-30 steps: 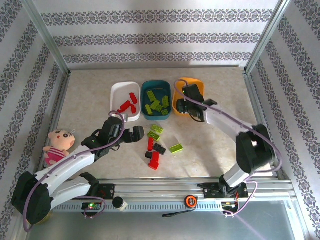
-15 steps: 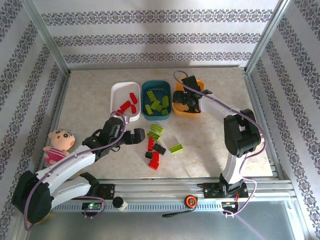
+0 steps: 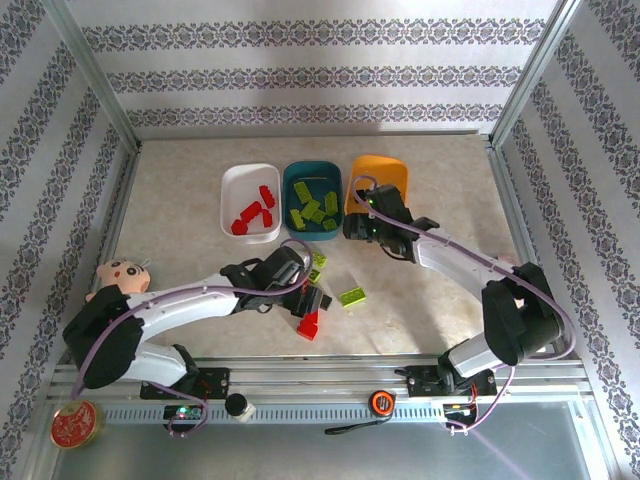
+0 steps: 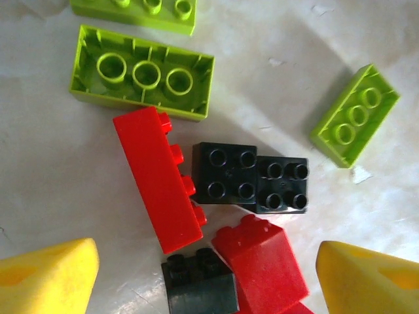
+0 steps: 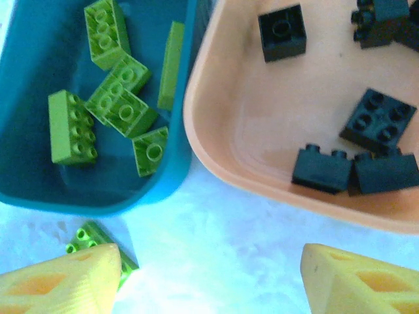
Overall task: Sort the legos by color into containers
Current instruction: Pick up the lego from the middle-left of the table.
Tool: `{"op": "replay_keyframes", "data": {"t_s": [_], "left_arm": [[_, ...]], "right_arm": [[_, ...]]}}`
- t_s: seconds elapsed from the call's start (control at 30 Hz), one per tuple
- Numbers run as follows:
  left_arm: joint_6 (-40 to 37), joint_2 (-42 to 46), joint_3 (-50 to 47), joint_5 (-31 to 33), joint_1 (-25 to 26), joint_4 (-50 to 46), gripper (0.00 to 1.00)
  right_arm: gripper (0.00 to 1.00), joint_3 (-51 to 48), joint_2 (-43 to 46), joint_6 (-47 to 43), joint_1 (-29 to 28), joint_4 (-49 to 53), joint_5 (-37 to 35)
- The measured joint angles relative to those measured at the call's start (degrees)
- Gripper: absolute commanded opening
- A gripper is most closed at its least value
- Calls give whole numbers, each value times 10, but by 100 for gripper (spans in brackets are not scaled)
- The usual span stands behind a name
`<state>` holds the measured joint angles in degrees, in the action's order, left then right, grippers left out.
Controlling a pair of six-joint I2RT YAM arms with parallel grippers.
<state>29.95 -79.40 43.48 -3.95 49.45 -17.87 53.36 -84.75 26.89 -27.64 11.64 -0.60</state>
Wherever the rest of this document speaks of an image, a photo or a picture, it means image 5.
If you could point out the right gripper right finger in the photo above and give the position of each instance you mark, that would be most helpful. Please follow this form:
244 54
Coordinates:
360 288

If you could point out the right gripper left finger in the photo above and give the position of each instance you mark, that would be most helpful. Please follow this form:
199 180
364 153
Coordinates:
49 288

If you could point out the green lego brick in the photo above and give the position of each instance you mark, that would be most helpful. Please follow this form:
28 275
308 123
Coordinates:
72 127
131 73
104 36
95 233
150 157
99 99
129 112
170 65

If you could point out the black lego brick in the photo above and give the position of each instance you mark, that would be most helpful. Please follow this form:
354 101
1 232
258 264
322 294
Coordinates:
281 32
383 173
378 121
376 32
322 171

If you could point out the teal plastic container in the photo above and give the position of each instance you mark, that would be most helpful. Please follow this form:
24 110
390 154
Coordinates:
32 196

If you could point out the orange plastic container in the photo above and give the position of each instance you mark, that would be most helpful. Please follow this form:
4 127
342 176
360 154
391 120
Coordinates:
229 163

